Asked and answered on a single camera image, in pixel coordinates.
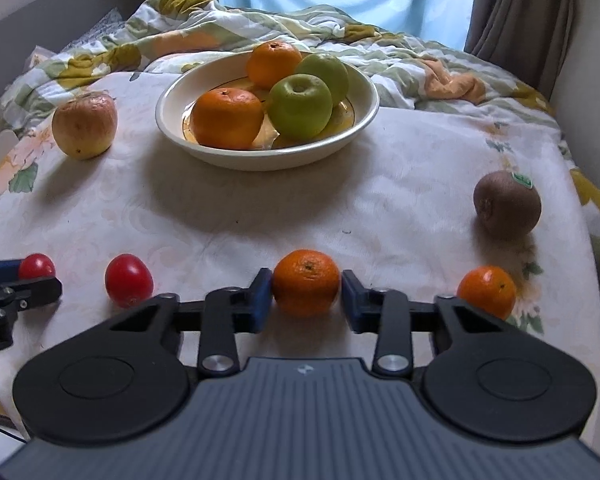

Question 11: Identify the floral green striped duvet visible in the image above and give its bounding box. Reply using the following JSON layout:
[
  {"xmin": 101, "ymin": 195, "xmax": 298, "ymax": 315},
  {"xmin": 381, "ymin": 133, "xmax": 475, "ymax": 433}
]
[{"xmin": 0, "ymin": 0, "xmax": 600, "ymax": 281}]

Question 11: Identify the red tomato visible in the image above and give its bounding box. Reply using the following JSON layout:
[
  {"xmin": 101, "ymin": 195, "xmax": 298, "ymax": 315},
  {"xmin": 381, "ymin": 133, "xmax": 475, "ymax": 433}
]
[
  {"xmin": 105, "ymin": 254, "xmax": 154, "ymax": 308},
  {"xmin": 18, "ymin": 252, "xmax": 56, "ymax": 281}
]

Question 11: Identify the patterned grey pillow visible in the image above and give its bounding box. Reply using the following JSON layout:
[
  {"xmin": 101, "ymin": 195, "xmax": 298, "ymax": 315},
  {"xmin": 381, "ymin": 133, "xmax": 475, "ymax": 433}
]
[{"xmin": 61, "ymin": 8, "xmax": 125, "ymax": 53}]

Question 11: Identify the white floral tablecloth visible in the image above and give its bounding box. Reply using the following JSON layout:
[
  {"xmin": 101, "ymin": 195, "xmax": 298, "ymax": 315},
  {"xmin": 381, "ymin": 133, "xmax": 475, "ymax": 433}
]
[{"xmin": 0, "ymin": 73, "xmax": 600, "ymax": 413}]

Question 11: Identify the small mandarin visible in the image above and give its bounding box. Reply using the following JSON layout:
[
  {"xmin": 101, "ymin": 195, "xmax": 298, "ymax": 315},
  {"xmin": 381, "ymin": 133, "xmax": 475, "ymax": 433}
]
[
  {"xmin": 272, "ymin": 249, "xmax": 340, "ymax": 318},
  {"xmin": 456, "ymin": 266, "xmax": 517, "ymax": 321}
]

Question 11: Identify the small green apple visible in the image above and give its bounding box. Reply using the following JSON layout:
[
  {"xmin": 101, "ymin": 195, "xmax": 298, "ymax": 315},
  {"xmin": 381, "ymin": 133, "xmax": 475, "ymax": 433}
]
[{"xmin": 296, "ymin": 53, "xmax": 349, "ymax": 107}]

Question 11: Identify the right brown curtain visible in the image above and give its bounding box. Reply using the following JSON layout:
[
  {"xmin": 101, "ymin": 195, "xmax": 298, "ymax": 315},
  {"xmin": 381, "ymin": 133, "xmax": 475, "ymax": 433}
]
[{"xmin": 465, "ymin": 0, "xmax": 577, "ymax": 98}]

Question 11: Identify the large green apple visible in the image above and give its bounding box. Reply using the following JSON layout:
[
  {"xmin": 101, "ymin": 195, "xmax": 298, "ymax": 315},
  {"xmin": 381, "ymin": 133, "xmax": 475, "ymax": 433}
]
[{"xmin": 266, "ymin": 74, "xmax": 332, "ymax": 142}]

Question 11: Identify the grey bed headboard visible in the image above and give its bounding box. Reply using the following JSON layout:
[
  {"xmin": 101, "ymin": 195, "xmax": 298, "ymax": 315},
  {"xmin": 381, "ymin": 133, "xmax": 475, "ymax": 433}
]
[{"xmin": 0, "ymin": 0, "xmax": 143, "ymax": 97}]

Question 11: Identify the orange in bowl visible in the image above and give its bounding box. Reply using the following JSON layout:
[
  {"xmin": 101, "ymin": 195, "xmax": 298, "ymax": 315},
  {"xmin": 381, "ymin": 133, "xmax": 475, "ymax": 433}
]
[{"xmin": 246, "ymin": 40, "xmax": 302, "ymax": 90}]

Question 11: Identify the cream ceramic bowl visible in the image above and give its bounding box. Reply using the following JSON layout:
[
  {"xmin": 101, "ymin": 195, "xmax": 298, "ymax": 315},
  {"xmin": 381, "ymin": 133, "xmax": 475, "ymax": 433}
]
[{"xmin": 155, "ymin": 53, "xmax": 379, "ymax": 171}]

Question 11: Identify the large orange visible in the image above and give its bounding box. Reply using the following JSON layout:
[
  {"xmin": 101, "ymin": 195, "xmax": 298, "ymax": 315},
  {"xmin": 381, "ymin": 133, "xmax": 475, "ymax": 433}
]
[{"xmin": 190, "ymin": 87, "xmax": 264, "ymax": 150}]

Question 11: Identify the brown kiwi with sticker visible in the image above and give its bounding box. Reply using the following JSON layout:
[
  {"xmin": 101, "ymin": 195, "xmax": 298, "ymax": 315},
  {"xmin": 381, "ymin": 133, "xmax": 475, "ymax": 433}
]
[{"xmin": 472, "ymin": 170, "xmax": 542, "ymax": 240}]

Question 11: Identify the yellow red apple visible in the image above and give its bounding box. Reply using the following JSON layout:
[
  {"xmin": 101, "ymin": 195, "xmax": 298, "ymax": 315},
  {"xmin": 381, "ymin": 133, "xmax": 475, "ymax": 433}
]
[{"xmin": 52, "ymin": 91, "xmax": 118, "ymax": 160}]

